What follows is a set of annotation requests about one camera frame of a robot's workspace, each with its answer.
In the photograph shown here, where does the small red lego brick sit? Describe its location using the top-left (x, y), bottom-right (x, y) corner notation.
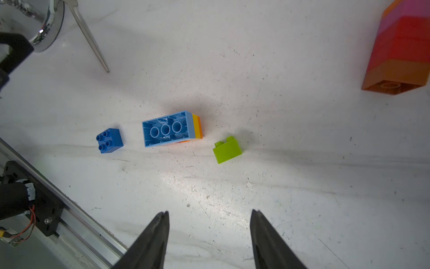
top-left (367, 36), bottom-right (430, 71)

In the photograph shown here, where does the brown lego brick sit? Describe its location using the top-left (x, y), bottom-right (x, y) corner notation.
top-left (362, 59), bottom-right (430, 95)

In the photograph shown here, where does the magenta lego brick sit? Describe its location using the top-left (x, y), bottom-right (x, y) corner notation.
top-left (378, 0), bottom-right (430, 32)

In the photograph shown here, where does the silver fork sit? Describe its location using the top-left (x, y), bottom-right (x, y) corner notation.
top-left (63, 0), bottom-right (110, 73)

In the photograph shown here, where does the aluminium mounting rail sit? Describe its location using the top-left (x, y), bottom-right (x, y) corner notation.
top-left (1, 140), bottom-right (128, 269)

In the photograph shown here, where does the long red lego brick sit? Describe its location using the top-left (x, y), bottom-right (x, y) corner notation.
top-left (375, 16), bottom-right (430, 47)

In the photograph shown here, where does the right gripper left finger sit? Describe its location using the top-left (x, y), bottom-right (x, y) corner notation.
top-left (112, 211), bottom-right (170, 269)

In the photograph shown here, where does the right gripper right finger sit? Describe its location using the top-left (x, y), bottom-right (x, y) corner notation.
top-left (250, 210), bottom-right (306, 269)

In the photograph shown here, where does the orange lego brick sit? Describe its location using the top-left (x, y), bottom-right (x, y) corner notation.
top-left (381, 0), bottom-right (403, 19)
top-left (172, 112), bottom-right (203, 143)

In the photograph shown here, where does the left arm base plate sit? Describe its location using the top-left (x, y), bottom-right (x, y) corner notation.
top-left (1, 161), bottom-right (65, 236)

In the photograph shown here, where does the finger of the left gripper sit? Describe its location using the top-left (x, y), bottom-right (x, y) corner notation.
top-left (1, 32), bottom-right (34, 89)

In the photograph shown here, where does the light blue lego brick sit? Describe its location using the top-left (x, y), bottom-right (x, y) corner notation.
top-left (142, 111), bottom-right (191, 148)

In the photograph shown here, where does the lime green lego brick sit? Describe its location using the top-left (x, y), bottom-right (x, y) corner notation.
top-left (213, 136), bottom-right (243, 164)

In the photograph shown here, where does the dark blue lego brick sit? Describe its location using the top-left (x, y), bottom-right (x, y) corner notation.
top-left (96, 128), bottom-right (124, 154)

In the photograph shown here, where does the silver wire cup rack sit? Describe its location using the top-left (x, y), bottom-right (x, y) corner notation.
top-left (1, 0), bottom-right (65, 52)

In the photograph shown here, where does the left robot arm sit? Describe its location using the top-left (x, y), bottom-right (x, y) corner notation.
top-left (1, 32), bottom-right (34, 220)

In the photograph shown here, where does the yellow lego brick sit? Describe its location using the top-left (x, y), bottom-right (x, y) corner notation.
top-left (192, 114), bottom-right (202, 140)

